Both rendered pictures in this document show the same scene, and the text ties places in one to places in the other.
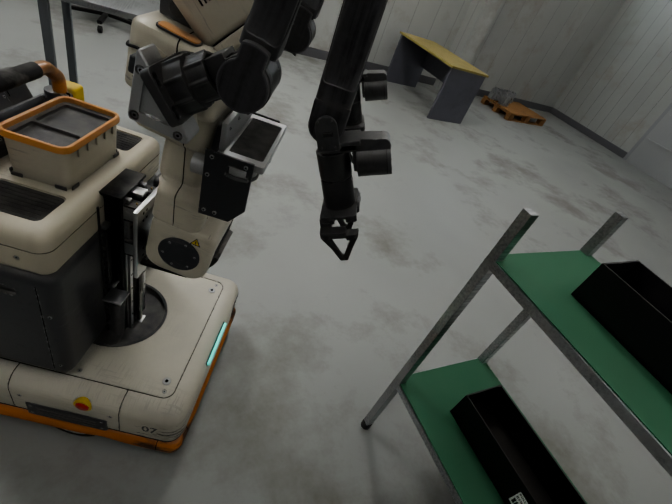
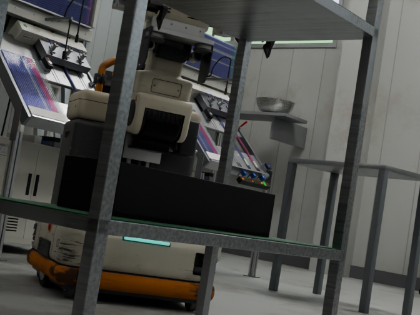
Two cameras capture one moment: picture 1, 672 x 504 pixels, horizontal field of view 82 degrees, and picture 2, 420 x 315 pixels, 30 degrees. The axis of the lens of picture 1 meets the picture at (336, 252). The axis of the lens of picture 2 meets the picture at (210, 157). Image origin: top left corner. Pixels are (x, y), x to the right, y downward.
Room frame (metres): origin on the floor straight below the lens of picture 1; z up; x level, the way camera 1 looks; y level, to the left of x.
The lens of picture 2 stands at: (0.31, -2.65, 0.38)
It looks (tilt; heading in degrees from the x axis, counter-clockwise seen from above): 4 degrees up; 77
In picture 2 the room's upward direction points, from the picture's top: 9 degrees clockwise
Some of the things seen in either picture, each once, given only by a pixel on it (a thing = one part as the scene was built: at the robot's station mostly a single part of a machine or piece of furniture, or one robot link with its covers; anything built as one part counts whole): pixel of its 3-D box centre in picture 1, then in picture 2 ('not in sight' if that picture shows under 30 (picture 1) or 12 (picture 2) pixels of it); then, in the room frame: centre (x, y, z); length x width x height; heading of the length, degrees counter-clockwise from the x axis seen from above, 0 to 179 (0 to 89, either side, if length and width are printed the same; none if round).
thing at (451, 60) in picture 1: (431, 77); not in sight; (6.08, -0.27, 0.34); 1.32 x 0.66 x 0.69; 38
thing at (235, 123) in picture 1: (239, 151); (175, 49); (0.80, 0.30, 0.99); 0.28 x 0.16 x 0.22; 9
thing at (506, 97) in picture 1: (516, 106); not in sight; (7.77, -1.97, 0.16); 1.08 x 0.75 x 0.31; 128
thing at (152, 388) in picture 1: (122, 333); (119, 255); (0.75, 0.59, 0.16); 0.67 x 0.64 x 0.25; 99
